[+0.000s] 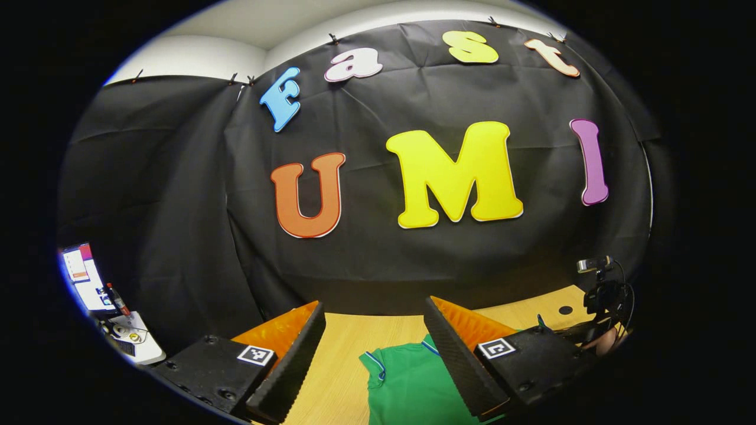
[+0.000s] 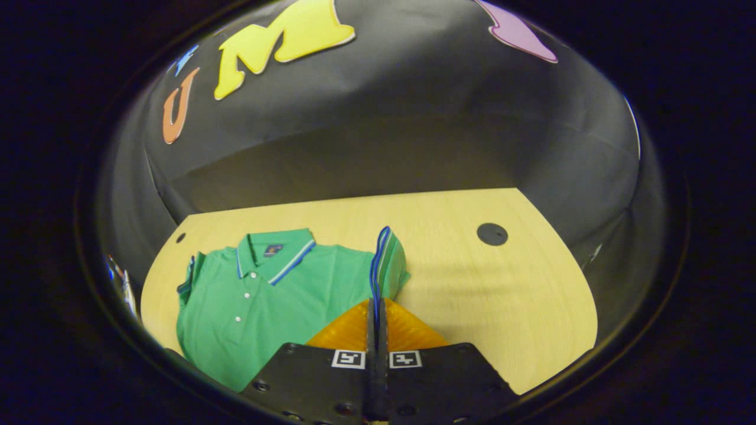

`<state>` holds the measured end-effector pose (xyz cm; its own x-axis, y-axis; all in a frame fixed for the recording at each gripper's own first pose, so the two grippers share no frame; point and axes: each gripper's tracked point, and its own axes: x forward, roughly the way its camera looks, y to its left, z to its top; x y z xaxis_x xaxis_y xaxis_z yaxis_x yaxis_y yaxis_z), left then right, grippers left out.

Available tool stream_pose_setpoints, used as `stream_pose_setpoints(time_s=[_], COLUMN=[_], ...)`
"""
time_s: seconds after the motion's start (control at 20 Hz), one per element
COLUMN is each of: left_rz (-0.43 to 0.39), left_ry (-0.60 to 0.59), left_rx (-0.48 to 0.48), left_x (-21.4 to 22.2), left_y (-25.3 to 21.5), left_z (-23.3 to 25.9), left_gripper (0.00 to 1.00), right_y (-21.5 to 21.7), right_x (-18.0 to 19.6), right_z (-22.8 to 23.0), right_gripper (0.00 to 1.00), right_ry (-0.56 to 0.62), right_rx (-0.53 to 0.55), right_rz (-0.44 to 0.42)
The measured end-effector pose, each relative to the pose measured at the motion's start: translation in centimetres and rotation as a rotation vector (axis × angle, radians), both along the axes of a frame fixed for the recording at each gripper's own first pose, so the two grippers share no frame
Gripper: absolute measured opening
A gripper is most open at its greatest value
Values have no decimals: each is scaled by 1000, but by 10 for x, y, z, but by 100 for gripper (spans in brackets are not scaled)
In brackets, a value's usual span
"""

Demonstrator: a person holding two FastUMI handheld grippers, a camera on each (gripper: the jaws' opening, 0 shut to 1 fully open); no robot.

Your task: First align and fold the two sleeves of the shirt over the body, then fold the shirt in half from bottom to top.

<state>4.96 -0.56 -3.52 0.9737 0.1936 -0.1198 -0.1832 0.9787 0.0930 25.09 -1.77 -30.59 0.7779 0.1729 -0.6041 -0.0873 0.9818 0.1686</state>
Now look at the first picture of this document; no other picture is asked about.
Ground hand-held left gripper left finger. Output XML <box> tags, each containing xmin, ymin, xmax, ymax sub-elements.
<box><xmin>151</xmin><ymin>300</ymin><xmax>327</xmax><ymax>424</ymax></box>

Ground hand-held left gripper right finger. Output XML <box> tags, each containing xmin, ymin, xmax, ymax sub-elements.
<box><xmin>423</xmin><ymin>295</ymin><xmax>597</xmax><ymax>422</ymax></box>

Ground green T-shirt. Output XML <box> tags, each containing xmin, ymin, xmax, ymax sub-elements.
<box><xmin>359</xmin><ymin>314</ymin><xmax>550</xmax><ymax>425</ymax></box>

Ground black backdrop cloth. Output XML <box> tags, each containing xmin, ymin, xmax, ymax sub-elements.
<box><xmin>59</xmin><ymin>21</ymin><xmax>662</xmax><ymax>355</ymax></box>

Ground white side table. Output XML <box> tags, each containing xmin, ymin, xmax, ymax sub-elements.
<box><xmin>94</xmin><ymin>310</ymin><xmax>167</xmax><ymax>367</ymax></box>

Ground computer monitor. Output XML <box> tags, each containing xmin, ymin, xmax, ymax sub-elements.
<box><xmin>59</xmin><ymin>243</ymin><xmax>117</xmax><ymax>313</ymax></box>

